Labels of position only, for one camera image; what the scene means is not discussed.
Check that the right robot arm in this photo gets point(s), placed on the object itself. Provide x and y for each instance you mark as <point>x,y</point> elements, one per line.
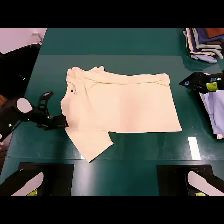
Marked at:
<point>173,180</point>

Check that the dark blue folded garment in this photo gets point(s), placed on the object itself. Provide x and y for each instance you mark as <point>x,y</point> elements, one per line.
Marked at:
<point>203,36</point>

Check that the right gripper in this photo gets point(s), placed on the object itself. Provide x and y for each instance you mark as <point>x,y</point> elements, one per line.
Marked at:
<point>196,81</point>

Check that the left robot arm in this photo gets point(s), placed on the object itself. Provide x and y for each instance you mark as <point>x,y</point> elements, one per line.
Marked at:
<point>13,115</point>

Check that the stack of pale folded clothes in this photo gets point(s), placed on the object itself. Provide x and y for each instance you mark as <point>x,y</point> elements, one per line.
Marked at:
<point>205,53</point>

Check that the brown folded garment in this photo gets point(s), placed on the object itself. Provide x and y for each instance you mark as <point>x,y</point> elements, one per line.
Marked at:
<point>215,31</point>

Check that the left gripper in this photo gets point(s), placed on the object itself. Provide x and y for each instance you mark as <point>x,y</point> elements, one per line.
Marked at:
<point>56,121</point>

